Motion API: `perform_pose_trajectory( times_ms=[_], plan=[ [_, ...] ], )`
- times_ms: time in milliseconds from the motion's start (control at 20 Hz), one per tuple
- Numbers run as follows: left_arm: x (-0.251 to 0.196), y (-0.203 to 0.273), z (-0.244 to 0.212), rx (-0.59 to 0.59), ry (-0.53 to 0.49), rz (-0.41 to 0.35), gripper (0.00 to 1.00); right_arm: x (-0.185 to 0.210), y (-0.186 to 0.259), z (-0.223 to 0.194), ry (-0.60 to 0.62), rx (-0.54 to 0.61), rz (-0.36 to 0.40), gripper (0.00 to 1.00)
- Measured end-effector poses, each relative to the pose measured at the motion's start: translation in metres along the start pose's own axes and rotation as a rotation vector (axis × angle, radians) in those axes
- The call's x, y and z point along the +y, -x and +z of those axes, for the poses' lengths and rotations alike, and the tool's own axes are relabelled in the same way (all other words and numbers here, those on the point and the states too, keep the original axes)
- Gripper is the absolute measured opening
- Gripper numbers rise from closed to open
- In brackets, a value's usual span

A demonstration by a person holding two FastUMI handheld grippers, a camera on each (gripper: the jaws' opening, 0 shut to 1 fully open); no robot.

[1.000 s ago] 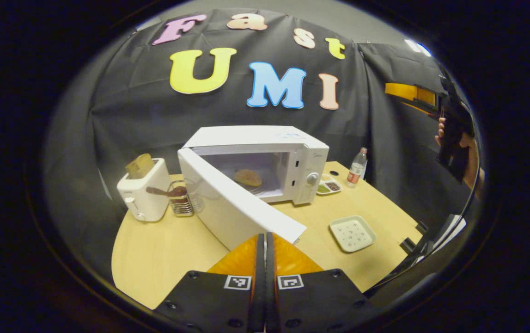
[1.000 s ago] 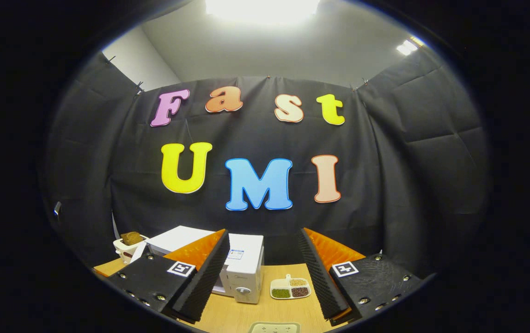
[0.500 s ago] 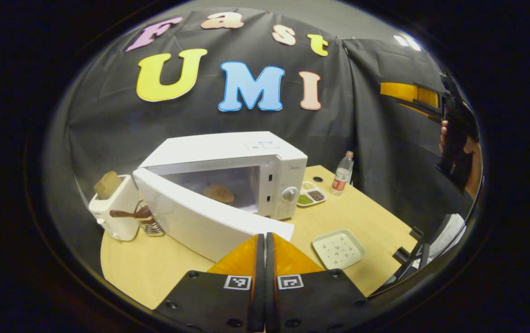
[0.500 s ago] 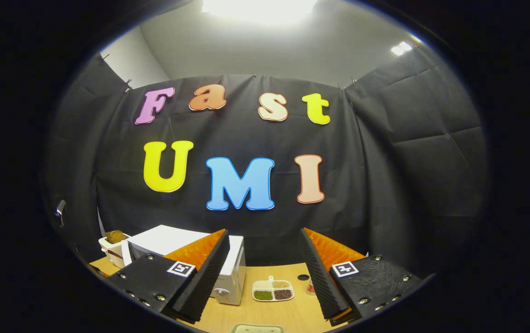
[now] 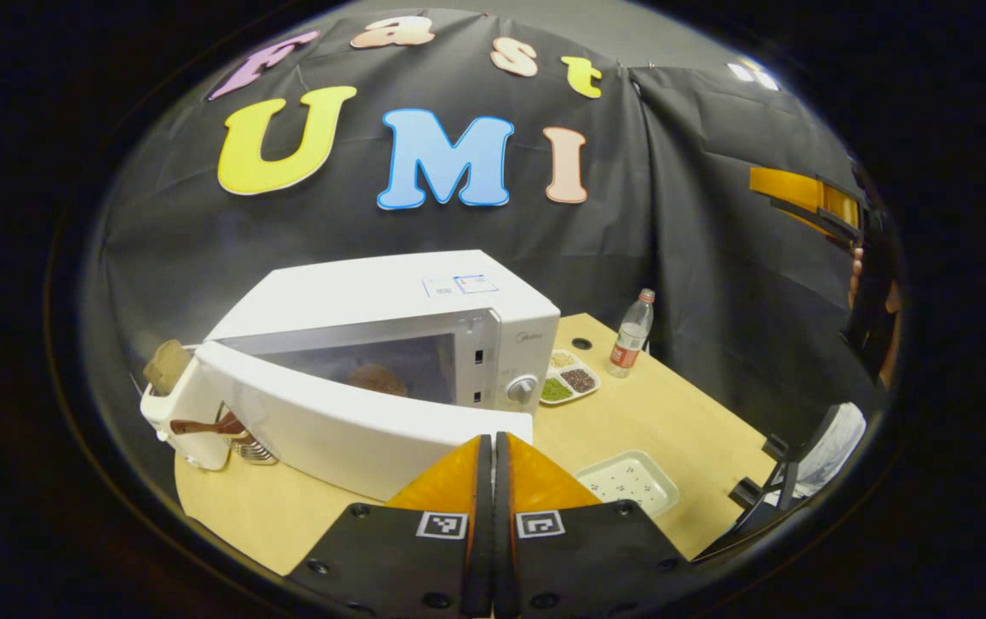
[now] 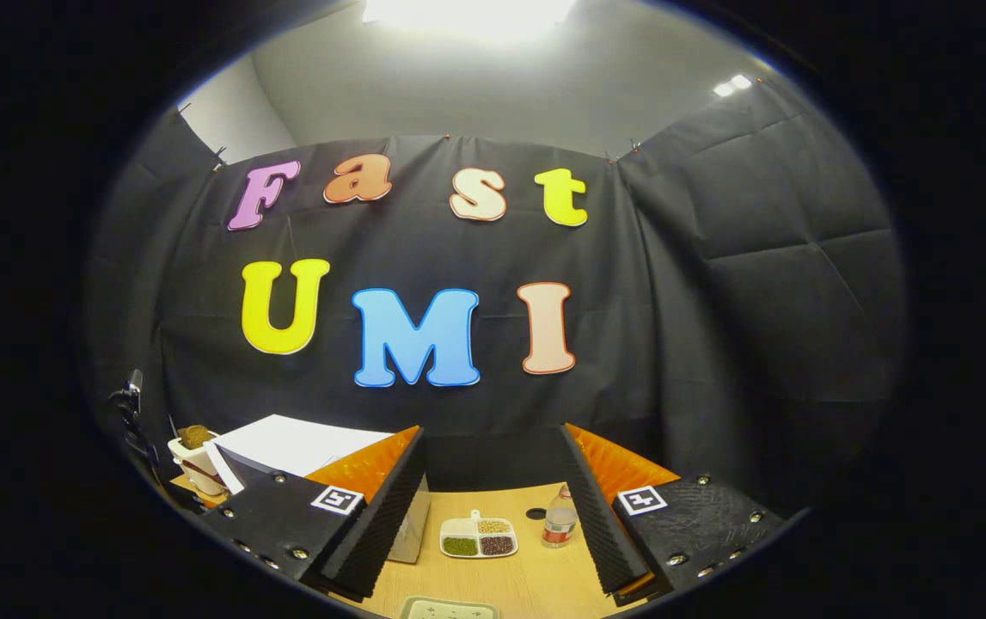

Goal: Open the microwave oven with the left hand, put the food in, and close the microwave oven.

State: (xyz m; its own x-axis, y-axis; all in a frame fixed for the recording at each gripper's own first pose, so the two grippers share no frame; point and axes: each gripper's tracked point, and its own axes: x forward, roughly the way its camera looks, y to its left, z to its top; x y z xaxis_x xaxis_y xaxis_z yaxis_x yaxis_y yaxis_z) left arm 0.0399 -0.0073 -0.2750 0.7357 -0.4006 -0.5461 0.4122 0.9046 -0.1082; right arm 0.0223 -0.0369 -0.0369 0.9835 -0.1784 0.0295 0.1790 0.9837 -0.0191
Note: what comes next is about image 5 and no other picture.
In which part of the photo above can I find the clear bottle with red label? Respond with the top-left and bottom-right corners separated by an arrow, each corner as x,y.
607,288 -> 657,379

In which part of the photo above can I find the black backdrop cloth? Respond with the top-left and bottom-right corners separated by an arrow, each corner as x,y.
84,9 -> 889,448

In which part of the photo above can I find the white microwave oven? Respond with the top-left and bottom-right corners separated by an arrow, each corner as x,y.
192,249 -> 562,504

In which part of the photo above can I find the pinkish oval food piece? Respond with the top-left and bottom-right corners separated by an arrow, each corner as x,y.
346,364 -> 409,398

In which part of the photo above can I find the white toaster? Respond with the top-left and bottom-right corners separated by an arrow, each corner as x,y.
140,344 -> 231,472

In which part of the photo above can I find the white rounded object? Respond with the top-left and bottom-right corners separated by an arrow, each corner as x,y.
789,401 -> 867,499

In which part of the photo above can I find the brown bread slice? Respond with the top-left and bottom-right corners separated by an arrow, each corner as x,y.
143,339 -> 193,396

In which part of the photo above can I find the metal wire rack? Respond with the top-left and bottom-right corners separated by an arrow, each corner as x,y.
226,430 -> 280,467

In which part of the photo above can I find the black metal frame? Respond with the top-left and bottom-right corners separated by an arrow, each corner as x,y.
699,404 -> 846,564

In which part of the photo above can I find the wooden spatula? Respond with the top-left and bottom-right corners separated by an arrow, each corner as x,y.
169,413 -> 246,437

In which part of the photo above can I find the pale speckled tray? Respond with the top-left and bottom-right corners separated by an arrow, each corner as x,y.
574,450 -> 681,519

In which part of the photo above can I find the white divided bean plate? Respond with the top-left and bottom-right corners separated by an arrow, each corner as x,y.
539,348 -> 602,407

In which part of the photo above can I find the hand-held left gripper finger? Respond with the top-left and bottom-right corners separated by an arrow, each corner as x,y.
286,434 -> 493,619
493,432 -> 700,619

